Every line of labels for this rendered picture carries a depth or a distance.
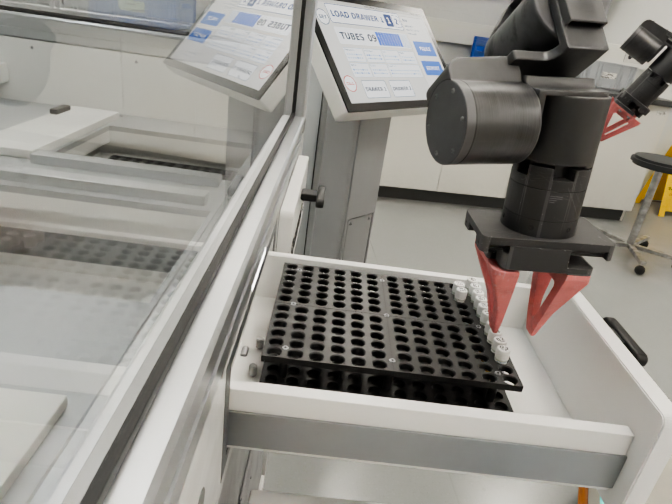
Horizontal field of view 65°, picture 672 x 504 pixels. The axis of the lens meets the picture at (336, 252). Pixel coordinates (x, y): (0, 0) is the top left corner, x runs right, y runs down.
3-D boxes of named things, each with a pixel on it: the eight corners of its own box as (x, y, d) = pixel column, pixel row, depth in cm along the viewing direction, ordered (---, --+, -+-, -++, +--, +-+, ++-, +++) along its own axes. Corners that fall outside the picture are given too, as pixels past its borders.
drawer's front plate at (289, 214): (302, 213, 96) (309, 155, 92) (285, 289, 70) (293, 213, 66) (293, 212, 96) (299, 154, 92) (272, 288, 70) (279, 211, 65)
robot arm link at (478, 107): (596, -25, 37) (523, 49, 45) (453, -42, 34) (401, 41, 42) (641, 130, 34) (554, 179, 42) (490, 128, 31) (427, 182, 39)
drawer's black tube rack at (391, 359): (463, 333, 63) (476, 286, 60) (503, 443, 47) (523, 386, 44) (279, 310, 62) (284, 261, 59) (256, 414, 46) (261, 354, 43)
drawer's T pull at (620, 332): (609, 326, 56) (614, 315, 55) (645, 369, 49) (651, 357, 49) (577, 322, 56) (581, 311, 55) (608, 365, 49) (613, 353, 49)
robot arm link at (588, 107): (635, 84, 36) (577, 74, 41) (552, 80, 34) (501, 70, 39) (607, 181, 39) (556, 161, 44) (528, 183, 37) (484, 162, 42)
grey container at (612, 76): (608, 86, 401) (616, 63, 394) (631, 92, 374) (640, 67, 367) (559, 79, 396) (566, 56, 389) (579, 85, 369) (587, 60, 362)
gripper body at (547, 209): (462, 227, 46) (477, 143, 43) (577, 236, 46) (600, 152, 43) (479, 258, 40) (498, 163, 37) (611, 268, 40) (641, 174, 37)
